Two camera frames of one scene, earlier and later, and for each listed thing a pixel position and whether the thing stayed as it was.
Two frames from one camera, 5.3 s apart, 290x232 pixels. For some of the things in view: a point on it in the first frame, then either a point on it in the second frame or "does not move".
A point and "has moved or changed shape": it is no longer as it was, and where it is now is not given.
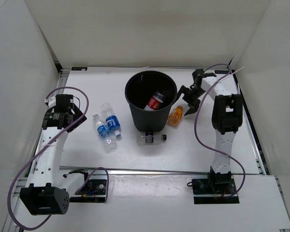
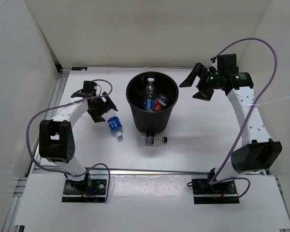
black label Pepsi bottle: x=150 y=138 does not move
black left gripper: x=77 y=112 -> x=106 y=106
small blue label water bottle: x=108 y=141 -> x=149 y=102
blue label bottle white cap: x=112 y=120 does not move
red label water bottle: x=155 y=102 has moved or changed shape
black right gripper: x=193 y=105 -> x=200 y=70
